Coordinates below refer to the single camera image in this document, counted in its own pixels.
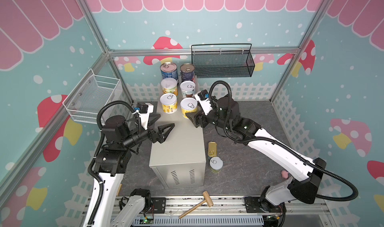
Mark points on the blue soup can pink lid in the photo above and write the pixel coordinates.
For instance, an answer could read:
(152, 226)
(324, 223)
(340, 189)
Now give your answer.
(169, 70)

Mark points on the black mesh wall basket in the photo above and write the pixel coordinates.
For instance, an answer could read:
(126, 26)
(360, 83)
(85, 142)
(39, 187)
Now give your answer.
(223, 60)

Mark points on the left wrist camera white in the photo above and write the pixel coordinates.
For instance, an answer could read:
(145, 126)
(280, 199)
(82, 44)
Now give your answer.
(144, 110)

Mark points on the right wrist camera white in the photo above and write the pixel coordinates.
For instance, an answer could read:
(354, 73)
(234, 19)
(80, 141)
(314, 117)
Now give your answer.
(203, 98)

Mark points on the dark blue chopped tomato can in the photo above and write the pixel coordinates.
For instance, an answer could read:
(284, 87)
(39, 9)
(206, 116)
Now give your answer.
(187, 71)

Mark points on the white wire wall basket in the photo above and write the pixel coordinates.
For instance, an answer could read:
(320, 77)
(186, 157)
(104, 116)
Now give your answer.
(91, 94)

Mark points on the green circuit board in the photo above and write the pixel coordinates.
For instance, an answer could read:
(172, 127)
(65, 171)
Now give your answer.
(146, 221)

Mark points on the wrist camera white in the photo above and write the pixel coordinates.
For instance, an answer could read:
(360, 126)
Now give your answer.
(203, 98)
(144, 110)

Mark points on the gold can lying down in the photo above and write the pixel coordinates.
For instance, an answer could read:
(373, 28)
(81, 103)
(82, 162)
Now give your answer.
(212, 149)

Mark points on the pink toy block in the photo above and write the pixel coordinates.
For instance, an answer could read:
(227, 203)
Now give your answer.
(285, 174)

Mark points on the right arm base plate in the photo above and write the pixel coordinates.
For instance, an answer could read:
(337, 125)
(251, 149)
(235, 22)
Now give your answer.
(255, 203)

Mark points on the peach fruit can plastic lid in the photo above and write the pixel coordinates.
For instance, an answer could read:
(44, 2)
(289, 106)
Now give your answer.
(169, 85)

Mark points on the grey metal cabinet counter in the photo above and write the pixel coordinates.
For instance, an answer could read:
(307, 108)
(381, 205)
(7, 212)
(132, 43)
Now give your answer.
(180, 160)

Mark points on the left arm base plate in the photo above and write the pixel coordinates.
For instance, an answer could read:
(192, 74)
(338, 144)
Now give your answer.
(156, 203)

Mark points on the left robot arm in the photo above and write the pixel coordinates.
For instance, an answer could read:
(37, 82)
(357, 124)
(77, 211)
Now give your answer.
(109, 164)

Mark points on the fruit can white lid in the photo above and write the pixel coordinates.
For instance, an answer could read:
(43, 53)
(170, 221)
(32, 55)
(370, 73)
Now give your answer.
(188, 89)
(216, 164)
(169, 103)
(188, 105)

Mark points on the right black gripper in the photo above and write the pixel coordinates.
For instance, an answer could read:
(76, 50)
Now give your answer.
(202, 118)

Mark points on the wooden block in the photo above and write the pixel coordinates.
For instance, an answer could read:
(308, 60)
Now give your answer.
(119, 189)

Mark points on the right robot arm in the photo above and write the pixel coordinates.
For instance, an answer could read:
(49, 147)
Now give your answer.
(306, 173)

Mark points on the wooden mallet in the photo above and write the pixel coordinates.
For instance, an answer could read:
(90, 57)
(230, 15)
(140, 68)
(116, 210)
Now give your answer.
(207, 200)

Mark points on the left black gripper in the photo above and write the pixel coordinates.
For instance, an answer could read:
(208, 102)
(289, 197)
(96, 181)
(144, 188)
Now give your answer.
(153, 136)

